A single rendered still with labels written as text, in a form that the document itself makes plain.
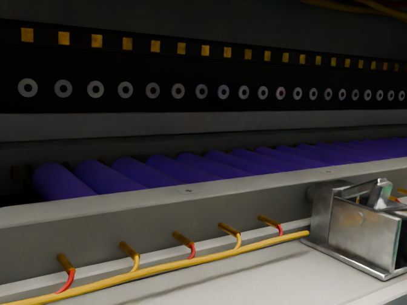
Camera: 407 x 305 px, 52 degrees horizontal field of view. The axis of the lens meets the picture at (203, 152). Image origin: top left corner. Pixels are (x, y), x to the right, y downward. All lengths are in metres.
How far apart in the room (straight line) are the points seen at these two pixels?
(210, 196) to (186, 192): 0.01
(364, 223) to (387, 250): 0.01
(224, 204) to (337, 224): 0.05
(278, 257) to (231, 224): 0.02
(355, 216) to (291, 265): 0.03
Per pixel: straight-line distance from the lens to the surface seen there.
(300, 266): 0.17
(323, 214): 0.18
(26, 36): 0.27
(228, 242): 0.16
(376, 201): 0.17
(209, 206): 0.16
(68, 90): 0.27
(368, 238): 0.17
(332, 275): 0.16
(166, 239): 0.15
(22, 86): 0.27
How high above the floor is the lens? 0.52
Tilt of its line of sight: 6 degrees up
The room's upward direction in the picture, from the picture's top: 8 degrees counter-clockwise
